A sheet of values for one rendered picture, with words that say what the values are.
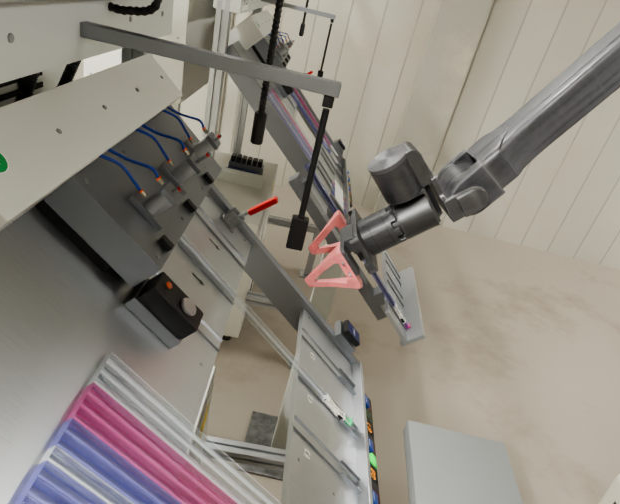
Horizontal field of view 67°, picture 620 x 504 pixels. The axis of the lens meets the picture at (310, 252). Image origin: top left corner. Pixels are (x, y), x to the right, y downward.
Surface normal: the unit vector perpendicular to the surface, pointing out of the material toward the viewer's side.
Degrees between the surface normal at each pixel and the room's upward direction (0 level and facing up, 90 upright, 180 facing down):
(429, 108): 90
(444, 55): 90
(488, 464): 0
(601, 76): 87
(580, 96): 87
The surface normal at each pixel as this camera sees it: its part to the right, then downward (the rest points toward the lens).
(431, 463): 0.22, -0.84
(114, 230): -0.04, 0.49
